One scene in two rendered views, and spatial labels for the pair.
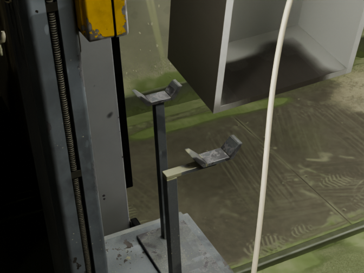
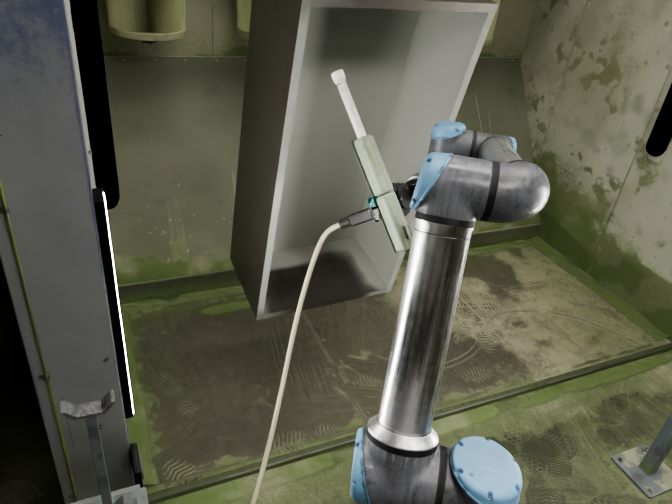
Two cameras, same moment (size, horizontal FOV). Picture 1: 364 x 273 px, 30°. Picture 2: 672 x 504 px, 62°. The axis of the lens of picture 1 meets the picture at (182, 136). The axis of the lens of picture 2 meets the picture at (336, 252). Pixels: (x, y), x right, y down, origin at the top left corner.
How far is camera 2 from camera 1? 0.51 m
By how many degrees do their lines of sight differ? 3
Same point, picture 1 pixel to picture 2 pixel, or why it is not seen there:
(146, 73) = (224, 254)
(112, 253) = not seen: outside the picture
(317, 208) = (344, 408)
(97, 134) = (92, 375)
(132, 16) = (219, 203)
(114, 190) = (112, 421)
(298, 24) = (356, 237)
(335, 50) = (381, 269)
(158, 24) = not seen: hidden behind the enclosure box
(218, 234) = (249, 424)
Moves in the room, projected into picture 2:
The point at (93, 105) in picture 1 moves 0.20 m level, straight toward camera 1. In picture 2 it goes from (88, 352) to (64, 421)
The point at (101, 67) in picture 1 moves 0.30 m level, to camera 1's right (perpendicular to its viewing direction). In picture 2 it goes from (95, 320) to (230, 331)
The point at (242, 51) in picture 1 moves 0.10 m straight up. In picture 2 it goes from (299, 259) to (300, 239)
